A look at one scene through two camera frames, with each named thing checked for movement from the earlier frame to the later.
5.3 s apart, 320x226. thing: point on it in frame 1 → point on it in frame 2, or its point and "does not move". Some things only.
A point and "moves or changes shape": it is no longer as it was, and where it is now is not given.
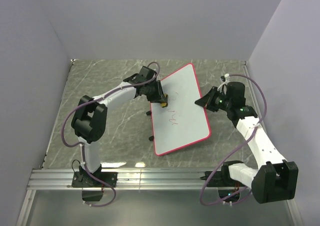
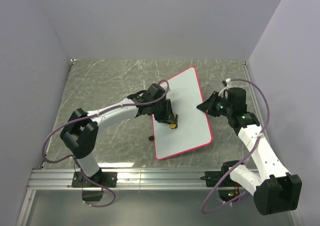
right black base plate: [218, 179] does not move
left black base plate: [84, 179] does not move
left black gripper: [159, 97] → [168, 117]
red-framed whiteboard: [183, 123] does not move
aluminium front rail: [127, 179] does not move
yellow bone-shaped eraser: [164, 104] moves or changes shape
